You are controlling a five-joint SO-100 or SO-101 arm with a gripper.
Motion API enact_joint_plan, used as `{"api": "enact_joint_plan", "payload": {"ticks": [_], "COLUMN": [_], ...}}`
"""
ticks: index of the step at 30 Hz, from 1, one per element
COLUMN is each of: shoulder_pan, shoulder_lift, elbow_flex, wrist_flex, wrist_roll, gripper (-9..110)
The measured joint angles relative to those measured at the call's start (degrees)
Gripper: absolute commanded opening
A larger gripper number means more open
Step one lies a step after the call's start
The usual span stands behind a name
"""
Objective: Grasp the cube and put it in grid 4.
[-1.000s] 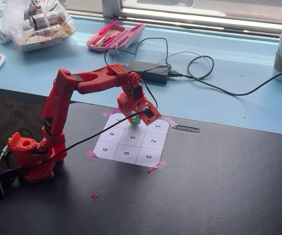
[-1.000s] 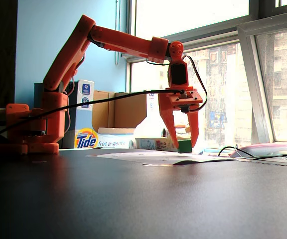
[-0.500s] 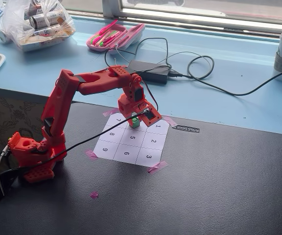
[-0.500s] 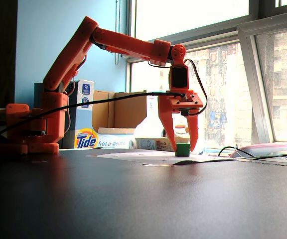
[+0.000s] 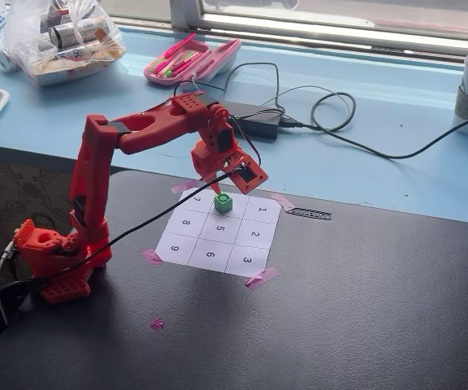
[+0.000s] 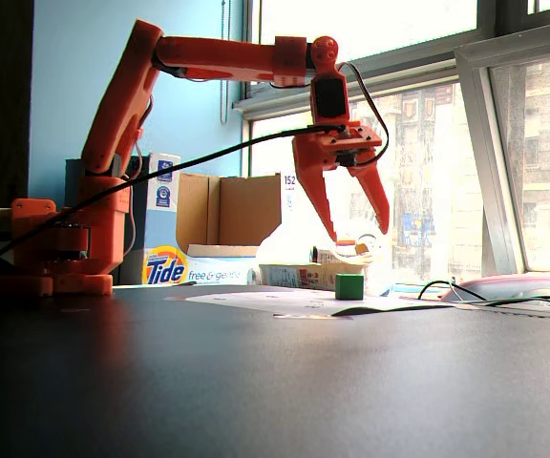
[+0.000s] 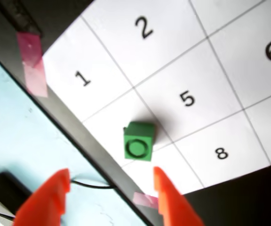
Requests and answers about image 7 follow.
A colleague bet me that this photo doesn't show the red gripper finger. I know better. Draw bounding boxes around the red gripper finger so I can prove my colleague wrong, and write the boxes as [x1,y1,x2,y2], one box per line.
[12,168,71,226]
[153,166,206,226]

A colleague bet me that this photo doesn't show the green cube with ring groove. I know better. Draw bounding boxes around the green cube with ring groove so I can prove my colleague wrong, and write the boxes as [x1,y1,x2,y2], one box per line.
[123,121,155,162]

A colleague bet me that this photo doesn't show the white numbered grid paper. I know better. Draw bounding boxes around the white numbered grid paper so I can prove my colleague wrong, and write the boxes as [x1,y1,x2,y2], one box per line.
[42,0,271,196]

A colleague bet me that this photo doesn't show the pink tape piece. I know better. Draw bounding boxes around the pink tape piece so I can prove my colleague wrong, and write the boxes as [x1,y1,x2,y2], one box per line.
[15,32,49,97]
[132,192,159,210]

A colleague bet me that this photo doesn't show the black power adapter brick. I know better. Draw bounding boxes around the black power adapter brick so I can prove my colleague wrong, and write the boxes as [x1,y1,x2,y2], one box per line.
[0,171,34,210]

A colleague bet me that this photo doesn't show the thin black adapter cable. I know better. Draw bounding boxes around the thin black adapter cable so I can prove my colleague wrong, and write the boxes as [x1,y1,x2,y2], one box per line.
[69,178,116,189]

